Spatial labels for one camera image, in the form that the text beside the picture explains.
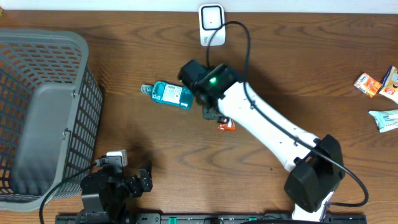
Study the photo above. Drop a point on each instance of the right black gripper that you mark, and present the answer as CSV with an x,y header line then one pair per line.
x,y
208,115

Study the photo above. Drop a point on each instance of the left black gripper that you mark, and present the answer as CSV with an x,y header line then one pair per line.
x,y
135,188

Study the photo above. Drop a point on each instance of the orange chocolate bar wrapper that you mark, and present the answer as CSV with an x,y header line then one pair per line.
x,y
226,124

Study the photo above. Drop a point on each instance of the blue mouthwash bottle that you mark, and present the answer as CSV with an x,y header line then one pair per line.
x,y
169,94

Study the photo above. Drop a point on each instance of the small orange snack box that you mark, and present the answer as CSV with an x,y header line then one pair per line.
x,y
367,85

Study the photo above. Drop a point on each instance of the teal wet wipes pack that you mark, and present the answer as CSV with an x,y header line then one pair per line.
x,y
385,120

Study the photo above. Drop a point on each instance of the cream snack bag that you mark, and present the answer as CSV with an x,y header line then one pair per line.
x,y
389,84

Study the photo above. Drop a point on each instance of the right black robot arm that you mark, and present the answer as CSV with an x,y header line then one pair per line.
x,y
314,164

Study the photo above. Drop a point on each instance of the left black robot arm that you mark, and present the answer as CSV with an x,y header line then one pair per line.
x,y
104,193

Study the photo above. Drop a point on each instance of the white barcode scanner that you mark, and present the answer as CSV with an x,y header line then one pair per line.
x,y
211,17

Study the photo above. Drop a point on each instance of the grey plastic shopping basket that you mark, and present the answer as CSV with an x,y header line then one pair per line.
x,y
50,111

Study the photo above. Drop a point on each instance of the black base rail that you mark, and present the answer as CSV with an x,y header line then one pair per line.
x,y
156,218

